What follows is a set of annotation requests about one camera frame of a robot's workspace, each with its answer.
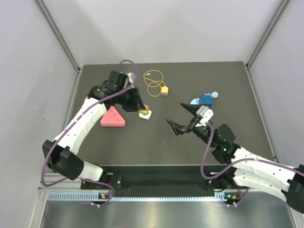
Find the purple cable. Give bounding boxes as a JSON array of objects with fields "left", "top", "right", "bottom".
[
  {"left": 40, "top": 59, "right": 139, "bottom": 206},
  {"left": 200, "top": 121, "right": 304, "bottom": 206}
]

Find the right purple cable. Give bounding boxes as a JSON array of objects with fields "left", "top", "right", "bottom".
[{"left": 200, "top": 121, "right": 304, "bottom": 206}]

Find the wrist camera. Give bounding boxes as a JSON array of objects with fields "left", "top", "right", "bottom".
[
  {"left": 127, "top": 73, "right": 137, "bottom": 88},
  {"left": 195, "top": 105, "right": 214, "bottom": 127}
]

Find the slotted cable duct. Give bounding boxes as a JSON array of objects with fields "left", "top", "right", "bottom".
[{"left": 48, "top": 192, "right": 239, "bottom": 202}]

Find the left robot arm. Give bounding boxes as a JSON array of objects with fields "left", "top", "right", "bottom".
[{"left": 42, "top": 71, "right": 145, "bottom": 188}]

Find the yellow cube plug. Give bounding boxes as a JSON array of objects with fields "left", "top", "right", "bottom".
[{"left": 139, "top": 104, "right": 150, "bottom": 115}]

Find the dark blue cube socket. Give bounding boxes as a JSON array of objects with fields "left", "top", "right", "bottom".
[{"left": 199, "top": 95, "right": 213, "bottom": 109}]

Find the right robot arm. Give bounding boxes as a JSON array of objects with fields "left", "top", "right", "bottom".
[{"left": 167, "top": 104, "right": 304, "bottom": 213}]

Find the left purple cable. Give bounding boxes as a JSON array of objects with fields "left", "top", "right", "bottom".
[{"left": 40, "top": 59, "right": 139, "bottom": 206}]

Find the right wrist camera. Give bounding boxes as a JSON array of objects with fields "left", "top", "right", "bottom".
[{"left": 195, "top": 105, "right": 214, "bottom": 127}]

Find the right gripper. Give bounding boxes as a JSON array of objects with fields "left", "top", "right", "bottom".
[{"left": 167, "top": 103, "right": 218, "bottom": 149}]

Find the yellow charging cable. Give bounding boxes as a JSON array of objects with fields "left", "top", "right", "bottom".
[{"left": 142, "top": 69, "right": 166, "bottom": 97}]

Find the light blue round power strip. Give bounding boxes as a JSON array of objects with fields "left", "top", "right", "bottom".
[{"left": 190, "top": 98, "right": 200, "bottom": 105}]

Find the white charger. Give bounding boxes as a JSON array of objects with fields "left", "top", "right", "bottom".
[{"left": 139, "top": 110, "right": 152, "bottom": 120}]

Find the yellow charger with cable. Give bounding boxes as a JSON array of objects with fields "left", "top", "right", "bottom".
[{"left": 161, "top": 86, "right": 169, "bottom": 96}]

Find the pink triangular power strip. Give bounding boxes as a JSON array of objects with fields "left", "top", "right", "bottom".
[{"left": 100, "top": 106, "right": 125, "bottom": 127}]

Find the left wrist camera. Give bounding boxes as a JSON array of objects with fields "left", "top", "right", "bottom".
[{"left": 127, "top": 73, "right": 137, "bottom": 88}]

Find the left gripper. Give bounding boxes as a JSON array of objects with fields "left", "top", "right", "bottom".
[{"left": 116, "top": 85, "right": 145, "bottom": 112}]

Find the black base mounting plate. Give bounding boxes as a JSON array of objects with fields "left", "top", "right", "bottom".
[{"left": 80, "top": 166, "right": 228, "bottom": 190}]

